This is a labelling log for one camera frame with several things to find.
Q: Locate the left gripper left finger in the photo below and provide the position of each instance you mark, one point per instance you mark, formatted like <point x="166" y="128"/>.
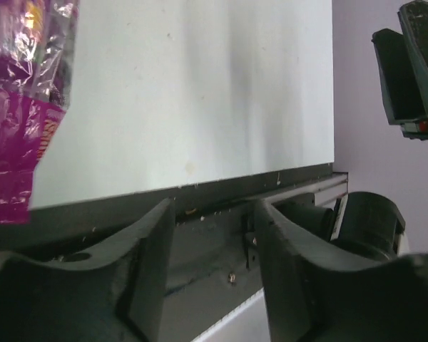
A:
<point x="111" y="291"/>

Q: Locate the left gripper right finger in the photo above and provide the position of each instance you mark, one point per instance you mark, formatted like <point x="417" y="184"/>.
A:
<point x="315" y="291"/>

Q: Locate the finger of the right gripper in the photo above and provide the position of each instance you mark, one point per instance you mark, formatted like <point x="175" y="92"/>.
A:
<point x="413" y="18"/>
<point x="401" y="97"/>

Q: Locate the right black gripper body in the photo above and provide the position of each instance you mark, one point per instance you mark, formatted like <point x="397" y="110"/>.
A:
<point x="415" y="130"/>

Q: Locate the purple grape candy bag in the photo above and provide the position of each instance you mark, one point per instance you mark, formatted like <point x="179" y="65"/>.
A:
<point x="37" y="43"/>

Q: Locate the aluminium rail frame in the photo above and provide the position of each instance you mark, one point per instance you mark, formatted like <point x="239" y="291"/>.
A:
<point x="328" y="191"/>

